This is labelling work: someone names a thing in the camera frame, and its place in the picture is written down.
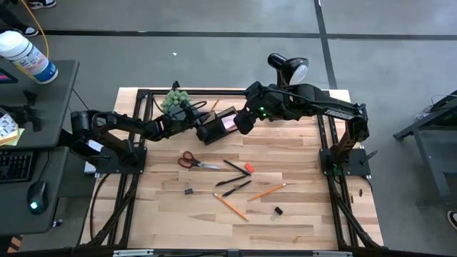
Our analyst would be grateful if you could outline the pink sticky note pad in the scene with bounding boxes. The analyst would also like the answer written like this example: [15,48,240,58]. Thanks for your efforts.
[221,114,238,132]

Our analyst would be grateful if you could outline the black mesh desk organizer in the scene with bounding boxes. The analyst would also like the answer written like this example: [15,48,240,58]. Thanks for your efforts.
[194,106,245,146]

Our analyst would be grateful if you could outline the red-handled scissors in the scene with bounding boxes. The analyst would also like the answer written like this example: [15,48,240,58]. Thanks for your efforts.
[177,151,221,171]

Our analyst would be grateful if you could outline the black pen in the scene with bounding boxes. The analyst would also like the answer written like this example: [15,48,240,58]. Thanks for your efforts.
[223,159,252,176]
[221,180,253,198]
[215,174,248,188]

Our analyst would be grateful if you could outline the green artificial potted plant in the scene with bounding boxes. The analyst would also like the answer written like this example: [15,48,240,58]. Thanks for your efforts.
[160,89,194,119]

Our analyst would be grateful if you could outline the black desk lamp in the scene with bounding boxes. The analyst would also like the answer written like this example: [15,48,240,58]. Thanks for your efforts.
[267,52,310,89]

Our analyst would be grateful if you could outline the white power box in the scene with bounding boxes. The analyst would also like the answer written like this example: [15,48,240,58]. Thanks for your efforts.
[84,138,104,174]

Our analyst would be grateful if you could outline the black side desk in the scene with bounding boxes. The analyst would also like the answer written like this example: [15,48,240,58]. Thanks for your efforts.
[0,59,80,236]

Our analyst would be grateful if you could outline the black computer mouse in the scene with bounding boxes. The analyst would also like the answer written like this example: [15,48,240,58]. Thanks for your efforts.
[26,181,49,216]

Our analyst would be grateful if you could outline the black monitor stand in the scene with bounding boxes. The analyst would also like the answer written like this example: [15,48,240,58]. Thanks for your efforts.
[0,90,42,133]

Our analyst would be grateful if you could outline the black metal table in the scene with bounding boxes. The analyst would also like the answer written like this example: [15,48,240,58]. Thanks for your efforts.
[392,91,457,208]

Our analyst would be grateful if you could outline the yellow sticky note stack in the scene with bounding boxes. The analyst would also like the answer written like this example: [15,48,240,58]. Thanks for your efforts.
[0,113,25,146]

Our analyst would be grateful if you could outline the black keyboard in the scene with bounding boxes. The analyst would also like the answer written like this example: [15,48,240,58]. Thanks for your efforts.
[0,149,35,184]

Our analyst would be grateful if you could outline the white wipes canister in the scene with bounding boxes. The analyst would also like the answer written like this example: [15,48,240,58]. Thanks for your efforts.
[0,30,59,85]

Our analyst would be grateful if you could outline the side desk monitor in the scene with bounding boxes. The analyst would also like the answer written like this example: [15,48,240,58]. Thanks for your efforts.
[0,67,19,85]

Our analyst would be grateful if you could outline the yellow black hazard tape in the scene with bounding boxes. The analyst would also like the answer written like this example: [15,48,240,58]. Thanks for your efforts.
[6,235,23,253]

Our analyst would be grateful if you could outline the black aluminium table frame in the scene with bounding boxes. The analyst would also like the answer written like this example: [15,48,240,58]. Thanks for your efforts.
[85,88,383,251]

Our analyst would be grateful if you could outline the silver frame bracket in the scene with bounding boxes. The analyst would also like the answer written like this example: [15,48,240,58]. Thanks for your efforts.
[113,249,154,257]
[313,251,353,257]

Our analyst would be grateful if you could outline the yellow hanging cable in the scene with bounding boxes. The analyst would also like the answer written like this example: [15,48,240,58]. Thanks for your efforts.
[19,0,50,60]

